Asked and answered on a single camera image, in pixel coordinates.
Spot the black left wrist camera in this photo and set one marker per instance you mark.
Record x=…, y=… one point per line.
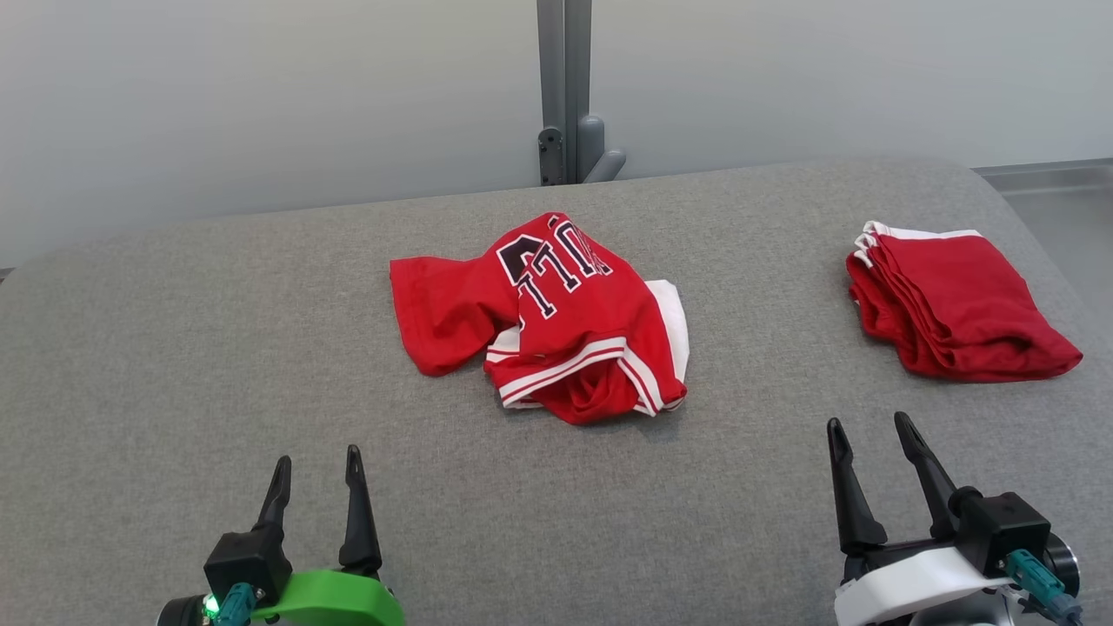
x=248, y=561

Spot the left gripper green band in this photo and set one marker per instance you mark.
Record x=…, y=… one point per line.
x=339, y=600

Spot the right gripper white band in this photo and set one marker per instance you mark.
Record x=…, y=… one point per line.
x=913, y=587

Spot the grey fabric sofa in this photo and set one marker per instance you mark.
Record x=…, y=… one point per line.
x=261, y=365

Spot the red Bulls basketball shorts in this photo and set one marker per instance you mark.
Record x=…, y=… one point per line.
x=956, y=304

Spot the red Bulls basketball jersey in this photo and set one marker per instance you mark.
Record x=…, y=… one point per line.
x=574, y=339

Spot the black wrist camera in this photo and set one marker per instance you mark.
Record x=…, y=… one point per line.
x=248, y=561
x=1004, y=530

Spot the dark grey bracket plate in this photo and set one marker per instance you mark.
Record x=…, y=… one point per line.
x=551, y=156

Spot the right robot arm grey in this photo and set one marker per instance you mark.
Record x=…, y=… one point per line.
x=1063, y=565

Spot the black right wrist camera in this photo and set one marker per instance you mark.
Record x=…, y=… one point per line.
x=1004, y=530

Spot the grey baseboard strip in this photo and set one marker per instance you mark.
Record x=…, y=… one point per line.
x=1052, y=174

